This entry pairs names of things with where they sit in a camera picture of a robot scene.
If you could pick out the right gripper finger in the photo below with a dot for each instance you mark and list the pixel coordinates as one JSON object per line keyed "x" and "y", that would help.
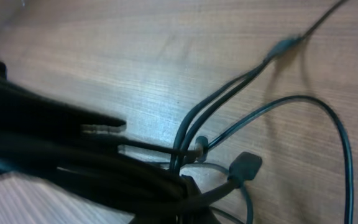
{"x": 203, "y": 216}

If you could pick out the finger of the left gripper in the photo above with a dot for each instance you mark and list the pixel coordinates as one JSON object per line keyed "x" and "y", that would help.
{"x": 23, "y": 111}

